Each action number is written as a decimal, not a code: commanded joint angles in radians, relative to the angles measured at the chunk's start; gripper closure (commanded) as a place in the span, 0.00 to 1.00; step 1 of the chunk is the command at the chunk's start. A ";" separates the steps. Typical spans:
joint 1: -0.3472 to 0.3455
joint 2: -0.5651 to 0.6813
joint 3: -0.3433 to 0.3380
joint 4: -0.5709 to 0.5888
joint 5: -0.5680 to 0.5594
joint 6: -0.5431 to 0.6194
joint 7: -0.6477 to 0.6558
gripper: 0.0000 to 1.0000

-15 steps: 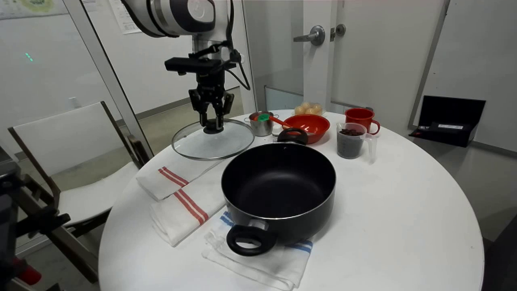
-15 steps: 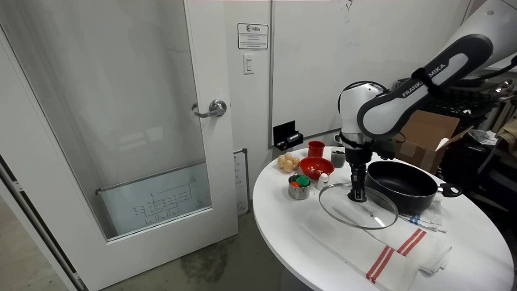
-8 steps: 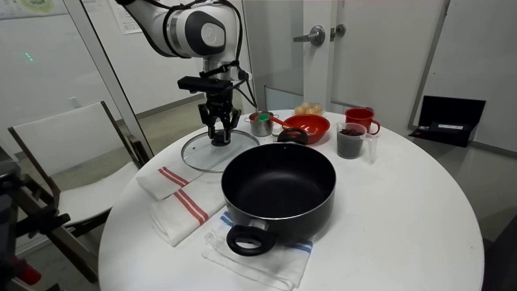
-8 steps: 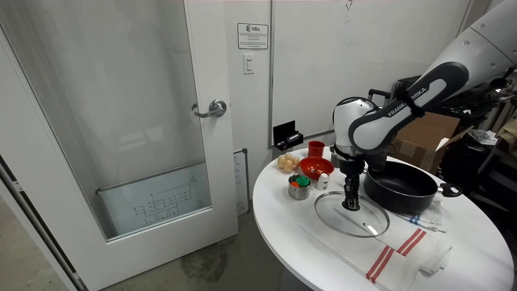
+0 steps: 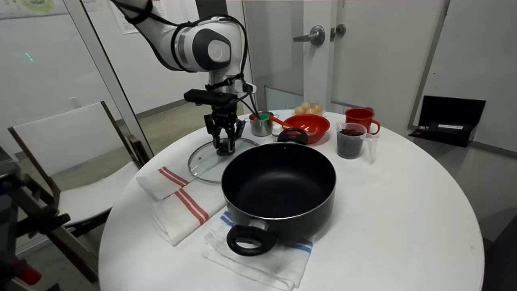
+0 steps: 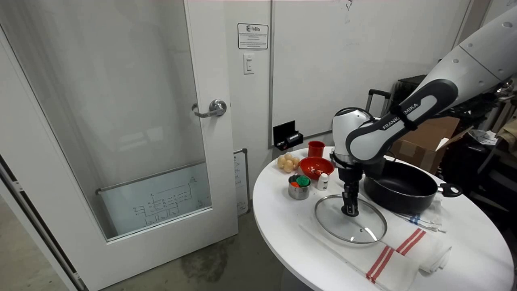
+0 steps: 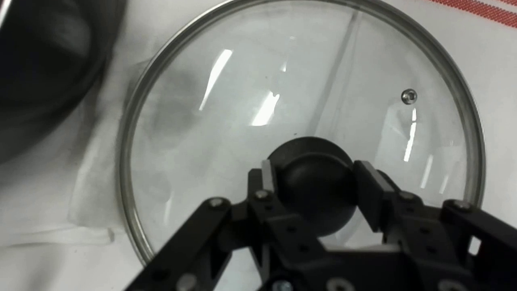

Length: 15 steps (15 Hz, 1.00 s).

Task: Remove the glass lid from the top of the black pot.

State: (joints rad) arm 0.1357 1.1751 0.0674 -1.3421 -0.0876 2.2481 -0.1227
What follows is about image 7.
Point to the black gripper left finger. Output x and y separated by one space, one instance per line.
269 231

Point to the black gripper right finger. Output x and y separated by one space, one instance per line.
442 242

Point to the glass lid with black knob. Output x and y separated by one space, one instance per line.
301 85

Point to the black cooking pot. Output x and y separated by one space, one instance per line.
49 69

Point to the white towel with red stripes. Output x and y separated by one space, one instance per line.
487 37

